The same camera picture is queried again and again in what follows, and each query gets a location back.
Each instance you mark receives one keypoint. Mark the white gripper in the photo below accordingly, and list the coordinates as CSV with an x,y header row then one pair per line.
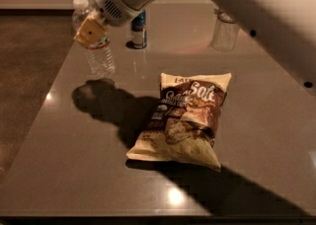
x,y
110,5

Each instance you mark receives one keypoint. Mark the clear plastic water bottle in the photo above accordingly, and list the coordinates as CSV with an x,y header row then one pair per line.
x,y
99,54

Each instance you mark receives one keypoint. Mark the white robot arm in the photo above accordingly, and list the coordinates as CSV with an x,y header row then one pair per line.
x,y
285,29

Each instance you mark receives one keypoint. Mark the blue silver redbull can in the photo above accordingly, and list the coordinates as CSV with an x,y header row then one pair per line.
x,y
138,31

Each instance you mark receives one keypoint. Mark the yellow brown chips bag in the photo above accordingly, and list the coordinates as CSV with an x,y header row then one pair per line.
x,y
183,125

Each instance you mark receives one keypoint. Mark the clear cup with utensils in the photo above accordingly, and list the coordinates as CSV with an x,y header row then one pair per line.
x,y
225,32

